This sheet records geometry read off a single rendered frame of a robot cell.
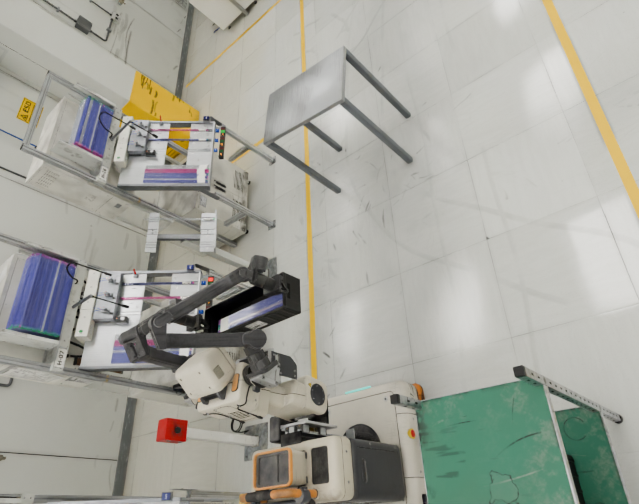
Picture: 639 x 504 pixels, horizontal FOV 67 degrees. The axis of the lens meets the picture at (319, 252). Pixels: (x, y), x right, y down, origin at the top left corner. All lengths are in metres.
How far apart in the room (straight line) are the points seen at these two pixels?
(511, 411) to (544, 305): 1.16
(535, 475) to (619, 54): 2.40
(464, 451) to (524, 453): 0.19
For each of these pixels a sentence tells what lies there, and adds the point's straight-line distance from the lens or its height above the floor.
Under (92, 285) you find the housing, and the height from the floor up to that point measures 1.26.
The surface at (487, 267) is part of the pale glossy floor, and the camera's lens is 2.92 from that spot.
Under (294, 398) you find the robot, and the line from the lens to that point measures 2.28.
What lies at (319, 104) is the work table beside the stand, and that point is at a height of 0.80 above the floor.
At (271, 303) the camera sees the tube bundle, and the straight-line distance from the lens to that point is 2.28.
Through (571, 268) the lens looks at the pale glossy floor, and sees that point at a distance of 2.75.
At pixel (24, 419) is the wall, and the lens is 4.90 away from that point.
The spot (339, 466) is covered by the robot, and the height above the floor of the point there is 0.79.
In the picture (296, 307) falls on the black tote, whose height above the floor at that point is 1.04.
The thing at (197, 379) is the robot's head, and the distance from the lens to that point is 2.05.
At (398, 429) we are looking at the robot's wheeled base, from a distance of 2.65.
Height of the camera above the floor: 2.49
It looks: 41 degrees down
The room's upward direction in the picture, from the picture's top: 62 degrees counter-clockwise
